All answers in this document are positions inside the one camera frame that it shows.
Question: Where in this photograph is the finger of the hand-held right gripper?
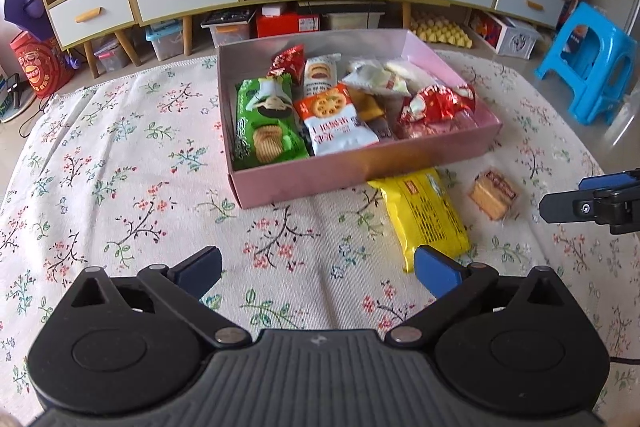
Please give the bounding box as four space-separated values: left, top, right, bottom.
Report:
579 172 640 194
540 189 602 224

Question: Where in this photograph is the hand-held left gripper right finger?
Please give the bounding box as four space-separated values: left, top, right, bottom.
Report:
386 244 585 349

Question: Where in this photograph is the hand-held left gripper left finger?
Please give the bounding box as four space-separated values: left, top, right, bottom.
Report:
69 246 252 349

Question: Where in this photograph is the white brown-label biscuit packet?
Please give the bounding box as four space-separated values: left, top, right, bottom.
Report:
301 53 342 100

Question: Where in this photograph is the small clear biscuit packet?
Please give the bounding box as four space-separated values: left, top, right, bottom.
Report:
466 168 519 223

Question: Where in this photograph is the red printed bag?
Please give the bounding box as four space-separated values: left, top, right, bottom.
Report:
10 31 76 100

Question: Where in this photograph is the red box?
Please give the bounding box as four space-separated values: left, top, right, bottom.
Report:
256 11 322 39

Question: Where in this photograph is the red candy packet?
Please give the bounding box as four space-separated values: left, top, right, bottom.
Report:
266 45 306 81
396 85 458 138
440 83 477 114

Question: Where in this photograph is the blue plastic stool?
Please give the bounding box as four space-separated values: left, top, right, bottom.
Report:
532 1 639 126

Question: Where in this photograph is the cream white cake packet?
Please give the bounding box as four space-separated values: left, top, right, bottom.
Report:
341 59 416 96

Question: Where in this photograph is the white printed box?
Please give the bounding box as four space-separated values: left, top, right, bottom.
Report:
470 9 544 58

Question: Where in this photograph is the orange biscuit packet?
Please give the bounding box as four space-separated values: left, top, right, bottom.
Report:
293 84 380 158

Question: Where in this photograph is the green biscuit packet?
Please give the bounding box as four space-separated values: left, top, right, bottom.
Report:
234 74 310 172

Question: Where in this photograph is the blue-lid storage box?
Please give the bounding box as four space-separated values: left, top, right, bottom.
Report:
145 19 185 62

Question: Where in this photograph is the small clear storage box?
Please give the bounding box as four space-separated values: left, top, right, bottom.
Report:
94 36 132 74

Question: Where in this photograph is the pink cardboard box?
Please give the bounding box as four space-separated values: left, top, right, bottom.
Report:
216 28 503 210

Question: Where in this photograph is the yellow egg tray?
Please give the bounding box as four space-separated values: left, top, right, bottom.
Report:
410 17 474 48

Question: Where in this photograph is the yellow snack packet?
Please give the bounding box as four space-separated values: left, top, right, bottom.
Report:
366 167 472 274

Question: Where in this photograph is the black keyboard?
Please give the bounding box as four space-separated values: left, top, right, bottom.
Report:
200 8 257 28

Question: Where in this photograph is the floral tablecloth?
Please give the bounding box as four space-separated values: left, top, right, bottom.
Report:
0 49 640 408

